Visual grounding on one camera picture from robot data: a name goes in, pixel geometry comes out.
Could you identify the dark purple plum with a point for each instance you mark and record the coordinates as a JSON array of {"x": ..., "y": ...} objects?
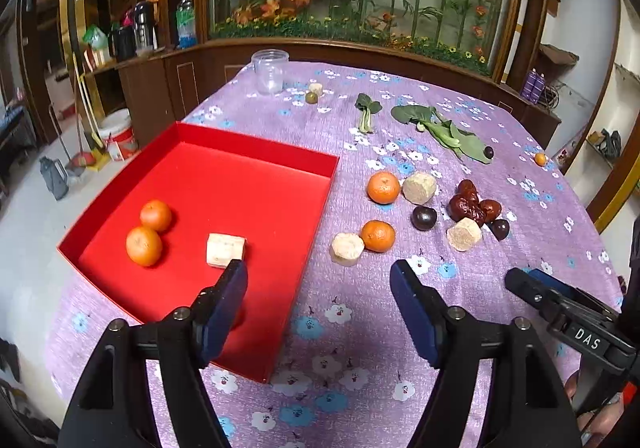
[
  {"x": 424, "y": 218},
  {"x": 488, "y": 152},
  {"x": 499, "y": 228}
]

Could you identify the clear water bottle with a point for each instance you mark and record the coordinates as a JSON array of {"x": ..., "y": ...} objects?
[{"x": 186, "y": 23}]

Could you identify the red tray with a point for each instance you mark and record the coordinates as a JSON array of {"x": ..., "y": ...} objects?
[{"x": 250, "y": 188}]

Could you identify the black thermos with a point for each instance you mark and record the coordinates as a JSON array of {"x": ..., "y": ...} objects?
[{"x": 144, "y": 28}]

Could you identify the broom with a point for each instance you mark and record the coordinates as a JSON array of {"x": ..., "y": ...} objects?
[{"x": 84, "y": 101}]

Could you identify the green olive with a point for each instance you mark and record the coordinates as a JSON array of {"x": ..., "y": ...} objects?
[{"x": 312, "y": 98}]

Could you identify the beige banana chunk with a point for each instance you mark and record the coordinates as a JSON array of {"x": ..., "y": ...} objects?
[
  {"x": 419, "y": 187},
  {"x": 226, "y": 250},
  {"x": 346, "y": 248},
  {"x": 464, "y": 234}
]

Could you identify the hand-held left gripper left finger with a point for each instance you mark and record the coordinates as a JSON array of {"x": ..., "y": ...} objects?
[{"x": 227, "y": 300}]

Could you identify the tangerine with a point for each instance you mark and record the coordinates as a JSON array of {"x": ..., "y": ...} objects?
[
  {"x": 383, "y": 187},
  {"x": 144, "y": 245},
  {"x": 155, "y": 215},
  {"x": 378, "y": 235}
]

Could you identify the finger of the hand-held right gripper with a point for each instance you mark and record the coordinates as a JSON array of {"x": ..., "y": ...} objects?
[
  {"x": 555, "y": 284},
  {"x": 525, "y": 285}
]

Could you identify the person's right hand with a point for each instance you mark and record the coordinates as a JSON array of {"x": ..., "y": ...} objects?
[{"x": 602, "y": 420}]

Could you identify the black mug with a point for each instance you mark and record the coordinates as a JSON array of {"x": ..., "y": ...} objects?
[{"x": 121, "y": 42}]

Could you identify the clear plastic jar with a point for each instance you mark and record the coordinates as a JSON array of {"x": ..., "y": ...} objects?
[{"x": 270, "y": 73}]

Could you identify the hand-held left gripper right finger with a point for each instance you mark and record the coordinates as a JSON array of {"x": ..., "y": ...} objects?
[{"x": 415, "y": 315}]

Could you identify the small beige fruit piece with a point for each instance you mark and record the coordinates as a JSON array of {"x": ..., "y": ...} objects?
[{"x": 315, "y": 88}]

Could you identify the purple bottle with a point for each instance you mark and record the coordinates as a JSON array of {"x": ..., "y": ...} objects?
[
  {"x": 528, "y": 84},
  {"x": 539, "y": 87}
]

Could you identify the house-shaped box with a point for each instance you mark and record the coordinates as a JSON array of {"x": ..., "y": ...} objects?
[{"x": 97, "y": 46}]

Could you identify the dark grey bundle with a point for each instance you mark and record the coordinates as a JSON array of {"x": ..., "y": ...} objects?
[{"x": 609, "y": 142}]

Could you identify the large bok choy leaves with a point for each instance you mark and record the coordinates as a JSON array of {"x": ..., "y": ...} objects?
[{"x": 445, "y": 131}]

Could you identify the white bucket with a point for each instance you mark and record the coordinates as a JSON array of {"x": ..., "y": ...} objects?
[{"x": 120, "y": 136}]

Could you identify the small bok choy leaf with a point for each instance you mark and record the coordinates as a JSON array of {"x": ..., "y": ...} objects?
[{"x": 367, "y": 111}]

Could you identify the small kumquat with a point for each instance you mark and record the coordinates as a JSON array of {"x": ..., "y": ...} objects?
[{"x": 540, "y": 159}]

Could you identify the purple floral tablecloth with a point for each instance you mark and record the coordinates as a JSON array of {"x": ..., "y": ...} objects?
[{"x": 350, "y": 318}]

